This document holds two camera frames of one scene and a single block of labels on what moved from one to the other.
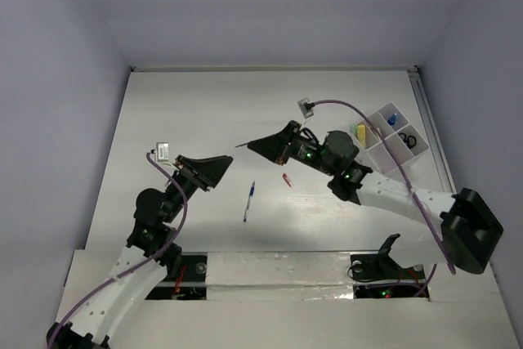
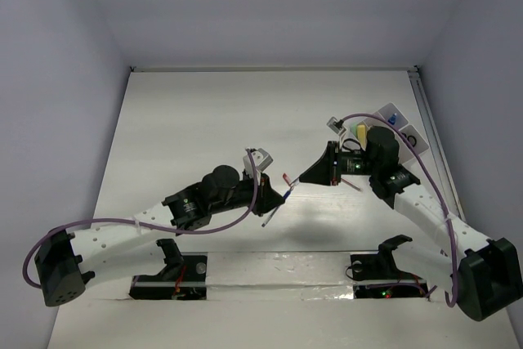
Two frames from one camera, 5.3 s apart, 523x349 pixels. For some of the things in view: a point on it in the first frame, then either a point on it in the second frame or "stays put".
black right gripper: [276, 146] → [325, 172]
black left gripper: [203, 172] → [266, 197]
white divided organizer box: [402, 138] stays put
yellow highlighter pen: [361, 135] stays put
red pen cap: [287, 180] stays put
